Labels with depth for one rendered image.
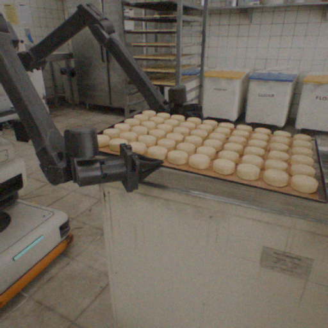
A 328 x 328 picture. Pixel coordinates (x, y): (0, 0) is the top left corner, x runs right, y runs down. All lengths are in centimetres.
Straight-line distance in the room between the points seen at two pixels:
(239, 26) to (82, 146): 427
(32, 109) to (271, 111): 359
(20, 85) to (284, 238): 69
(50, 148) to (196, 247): 45
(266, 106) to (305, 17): 125
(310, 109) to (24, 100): 362
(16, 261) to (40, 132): 98
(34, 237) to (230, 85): 323
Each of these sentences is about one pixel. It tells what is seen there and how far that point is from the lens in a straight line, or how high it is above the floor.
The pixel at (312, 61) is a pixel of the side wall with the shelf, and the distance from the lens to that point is 459.
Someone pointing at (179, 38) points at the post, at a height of 119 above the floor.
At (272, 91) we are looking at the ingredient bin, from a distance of 400.
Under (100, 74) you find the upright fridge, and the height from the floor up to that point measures 65.
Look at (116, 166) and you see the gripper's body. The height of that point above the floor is 94.
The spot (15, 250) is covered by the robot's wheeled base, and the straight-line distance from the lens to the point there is 158.
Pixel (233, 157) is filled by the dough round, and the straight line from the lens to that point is 71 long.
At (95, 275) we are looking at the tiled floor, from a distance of 171.
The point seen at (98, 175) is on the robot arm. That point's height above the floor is 93.
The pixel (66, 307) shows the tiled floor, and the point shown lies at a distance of 161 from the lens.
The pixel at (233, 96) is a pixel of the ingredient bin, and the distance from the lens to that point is 413.
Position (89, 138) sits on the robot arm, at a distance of 60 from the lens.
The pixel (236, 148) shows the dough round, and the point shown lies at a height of 93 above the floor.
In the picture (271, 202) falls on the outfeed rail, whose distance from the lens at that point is 69.
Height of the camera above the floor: 120
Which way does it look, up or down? 25 degrees down
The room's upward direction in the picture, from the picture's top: straight up
